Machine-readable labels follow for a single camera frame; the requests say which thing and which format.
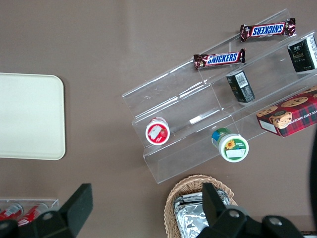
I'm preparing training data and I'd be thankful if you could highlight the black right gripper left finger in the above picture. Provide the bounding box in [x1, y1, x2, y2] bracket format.
[0, 183, 94, 238]

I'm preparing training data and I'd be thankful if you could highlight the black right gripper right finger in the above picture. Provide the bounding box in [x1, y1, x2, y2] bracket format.
[202, 182, 304, 238]

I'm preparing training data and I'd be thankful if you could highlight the foil wrapped sandwich pack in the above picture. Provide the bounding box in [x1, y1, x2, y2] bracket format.
[173, 190, 232, 238]

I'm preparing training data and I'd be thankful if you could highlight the light wicker basket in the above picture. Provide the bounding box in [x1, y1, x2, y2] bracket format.
[163, 175, 238, 238]

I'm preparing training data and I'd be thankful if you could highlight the cream plastic serving tray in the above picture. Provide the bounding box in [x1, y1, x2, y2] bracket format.
[0, 72, 66, 161]

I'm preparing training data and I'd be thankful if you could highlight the clear acrylic bottle rack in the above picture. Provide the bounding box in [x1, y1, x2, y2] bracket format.
[0, 197, 60, 219]

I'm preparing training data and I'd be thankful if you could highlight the green sunflower lid cup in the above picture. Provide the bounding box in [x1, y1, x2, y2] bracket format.
[211, 127, 250, 163]

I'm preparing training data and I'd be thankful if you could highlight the clear acrylic stepped display stand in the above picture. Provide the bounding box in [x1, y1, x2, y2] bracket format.
[122, 8, 317, 184]

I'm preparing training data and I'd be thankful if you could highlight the red lid yogurt cup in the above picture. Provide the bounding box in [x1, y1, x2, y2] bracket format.
[145, 117, 171, 146]

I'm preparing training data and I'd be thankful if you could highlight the red tartan cookie box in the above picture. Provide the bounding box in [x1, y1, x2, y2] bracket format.
[256, 85, 317, 138]

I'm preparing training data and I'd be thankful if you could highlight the small dark tea box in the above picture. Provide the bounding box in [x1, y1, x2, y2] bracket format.
[287, 33, 317, 73]
[225, 70, 256, 103]

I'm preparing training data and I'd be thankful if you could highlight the Snickers chocolate bar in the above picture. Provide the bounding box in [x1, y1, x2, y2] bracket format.
[240, 17, 297, 42]
[193, 48, 246, 71]

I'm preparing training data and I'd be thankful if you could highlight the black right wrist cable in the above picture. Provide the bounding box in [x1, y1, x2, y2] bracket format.
[308, 123, 317, 218]

